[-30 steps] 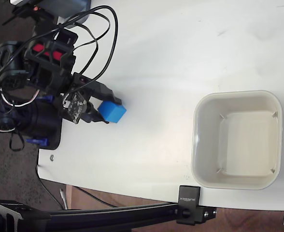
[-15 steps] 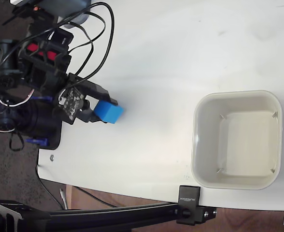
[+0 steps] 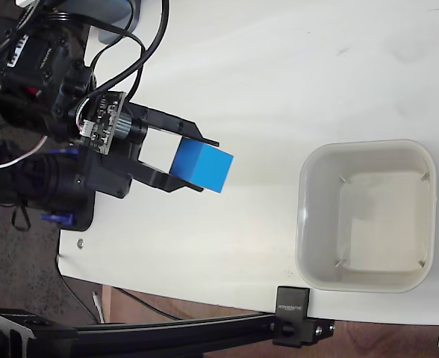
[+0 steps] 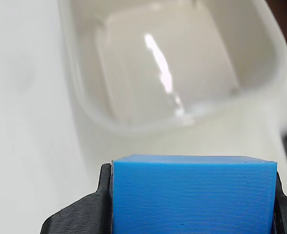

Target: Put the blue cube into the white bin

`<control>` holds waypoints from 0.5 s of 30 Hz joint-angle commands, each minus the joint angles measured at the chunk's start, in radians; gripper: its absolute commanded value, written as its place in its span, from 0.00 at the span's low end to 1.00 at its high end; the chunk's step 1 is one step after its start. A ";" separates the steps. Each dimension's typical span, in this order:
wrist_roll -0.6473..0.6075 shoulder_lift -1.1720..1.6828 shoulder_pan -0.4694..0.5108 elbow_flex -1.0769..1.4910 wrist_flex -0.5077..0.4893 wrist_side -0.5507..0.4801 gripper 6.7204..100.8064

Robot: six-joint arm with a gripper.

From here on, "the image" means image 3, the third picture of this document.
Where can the black table clamp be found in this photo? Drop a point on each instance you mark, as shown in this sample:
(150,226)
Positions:
(292,317)

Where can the white square plastic bin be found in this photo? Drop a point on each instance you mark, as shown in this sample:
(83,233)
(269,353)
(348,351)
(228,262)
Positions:
(316,223)

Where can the black six-joint robot arm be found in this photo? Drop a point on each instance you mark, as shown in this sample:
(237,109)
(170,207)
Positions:
(29,74)

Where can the blue-gray device base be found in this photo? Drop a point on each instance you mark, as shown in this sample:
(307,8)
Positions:
(111,35)

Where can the small metal nut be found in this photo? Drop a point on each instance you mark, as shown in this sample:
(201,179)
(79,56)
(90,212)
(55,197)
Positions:
(80,243)

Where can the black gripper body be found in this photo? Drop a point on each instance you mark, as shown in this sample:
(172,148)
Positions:
(107,175)

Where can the black base plate, blue clamps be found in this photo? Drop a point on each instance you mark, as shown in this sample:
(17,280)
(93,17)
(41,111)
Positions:
(83,220)

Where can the blue cube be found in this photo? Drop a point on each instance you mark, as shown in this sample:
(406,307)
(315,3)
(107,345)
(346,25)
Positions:
(201,166)

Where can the camera circuit board with lens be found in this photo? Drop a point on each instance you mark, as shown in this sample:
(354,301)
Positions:
(104,123)

